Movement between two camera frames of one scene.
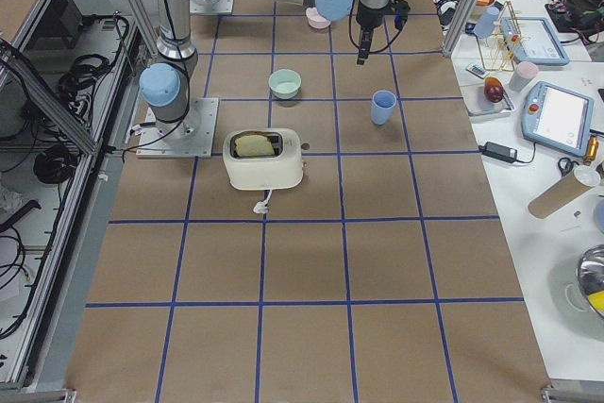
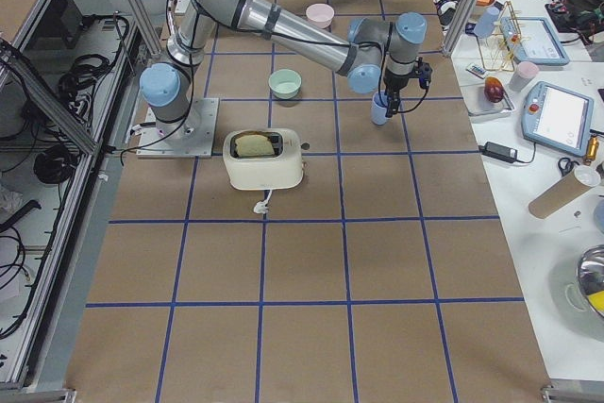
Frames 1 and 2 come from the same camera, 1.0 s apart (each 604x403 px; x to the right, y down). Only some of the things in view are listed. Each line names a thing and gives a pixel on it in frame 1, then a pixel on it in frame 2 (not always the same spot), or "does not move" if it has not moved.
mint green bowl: (284, 83) does not move
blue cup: (382, 106) does not move
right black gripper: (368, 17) → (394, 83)
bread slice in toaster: (253, 145) does not move
